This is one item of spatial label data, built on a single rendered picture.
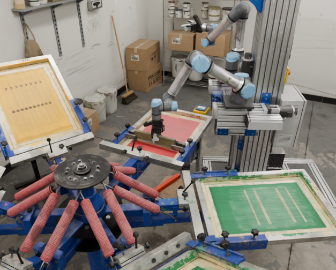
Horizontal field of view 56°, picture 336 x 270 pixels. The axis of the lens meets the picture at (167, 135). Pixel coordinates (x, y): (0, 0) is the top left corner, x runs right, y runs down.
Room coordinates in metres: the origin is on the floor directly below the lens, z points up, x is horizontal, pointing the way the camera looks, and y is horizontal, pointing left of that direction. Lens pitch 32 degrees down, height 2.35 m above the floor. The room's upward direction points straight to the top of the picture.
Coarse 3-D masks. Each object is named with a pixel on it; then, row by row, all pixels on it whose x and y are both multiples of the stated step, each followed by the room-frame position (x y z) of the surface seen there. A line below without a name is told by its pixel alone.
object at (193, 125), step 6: (180, 120) 2.52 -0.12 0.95; (186, 120) 2.52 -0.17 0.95; (192, 126) 2.40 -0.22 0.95; (186, 132) 2.30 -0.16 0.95; (192, 132) 2.30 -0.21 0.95; (174, 138) 2.21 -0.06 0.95; (186, 138) 2.21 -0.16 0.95; (156, 150) 2.03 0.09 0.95; (162, 150) 2.03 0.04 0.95; (168, 150) 2.03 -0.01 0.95; (168, 156) 1.95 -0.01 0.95
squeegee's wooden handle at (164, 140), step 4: (136, 132) 2.15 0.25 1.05; (140, 132) 2.13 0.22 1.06; (144, 132) 2.13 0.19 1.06; (148, 132) 2.13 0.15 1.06; (136, 136) 2.15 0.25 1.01; (140, 136) 2.13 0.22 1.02; (144, 136) 2.12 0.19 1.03; (148, 136) 2.10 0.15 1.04; (156, 136) 2.08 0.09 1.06; (160, 136) 2.07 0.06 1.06; (164, 136) 2.07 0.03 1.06; (148, 140) 2.10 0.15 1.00; (160, 140) 2.06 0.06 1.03; (164, 140) 2.05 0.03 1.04; (168, 140) 2.03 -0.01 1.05; (172, 140) 2.02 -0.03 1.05; (164, 144) 2.05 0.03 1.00; (168, 144) 2.03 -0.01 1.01; (172, 144) 2.02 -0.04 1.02
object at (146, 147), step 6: (162, 114) 2.63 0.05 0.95; (168, 120) 2.52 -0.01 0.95; (174, 120) 2.52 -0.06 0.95; (150, 126) 2.40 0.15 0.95; (150, 132) 2.30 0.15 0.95; (132, 144) 2.12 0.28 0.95; (138, 144) 2.12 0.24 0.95; (144, 144) 2.12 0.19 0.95; (150, 144) 2.12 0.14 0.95; (144, 150) 2.03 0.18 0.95; (150, 150) 2.03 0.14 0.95
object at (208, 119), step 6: (150, 114) 2.58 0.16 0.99; (180, 114) 2.62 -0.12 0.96; (186, 114) 2.59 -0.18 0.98; (192, 114) 2.57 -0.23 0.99; (198, 114) 2.57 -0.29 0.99; (144, 120) 2.47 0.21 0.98; (204, 120) 2.52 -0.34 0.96; (210, 120) 2.46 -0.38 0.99; (132, 126) 2.34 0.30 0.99; (138, 126) 2.37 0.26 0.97; (204, 126) 2.34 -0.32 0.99; (198, 132) 2.24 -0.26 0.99; (126, 138) 2.19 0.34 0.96; (198, 138) 2.17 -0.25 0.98; (120, 144) 2.10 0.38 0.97
